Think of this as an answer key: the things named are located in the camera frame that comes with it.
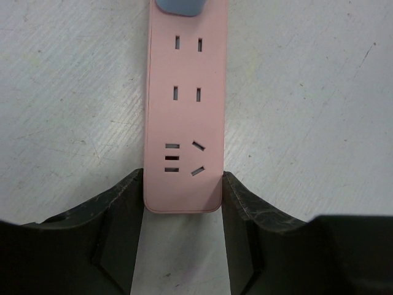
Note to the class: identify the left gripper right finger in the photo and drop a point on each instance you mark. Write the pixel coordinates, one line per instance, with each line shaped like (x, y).
(270, 252)

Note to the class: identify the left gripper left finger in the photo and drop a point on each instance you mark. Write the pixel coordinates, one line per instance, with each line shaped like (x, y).
(89, 249)

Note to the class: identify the blue charger plug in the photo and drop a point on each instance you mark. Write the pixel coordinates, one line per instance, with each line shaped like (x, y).
(187, 8)

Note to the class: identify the pink power strip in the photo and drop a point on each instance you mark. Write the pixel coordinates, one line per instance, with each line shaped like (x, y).
(185, 110)

